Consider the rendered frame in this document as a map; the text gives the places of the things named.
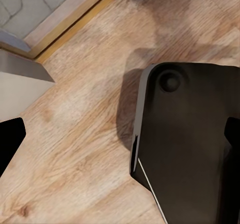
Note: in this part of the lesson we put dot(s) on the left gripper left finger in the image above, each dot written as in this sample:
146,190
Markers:
12,133

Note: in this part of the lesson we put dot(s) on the fixed window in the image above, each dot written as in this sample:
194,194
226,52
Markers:
35,29

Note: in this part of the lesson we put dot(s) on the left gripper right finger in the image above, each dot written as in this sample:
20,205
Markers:
232,133

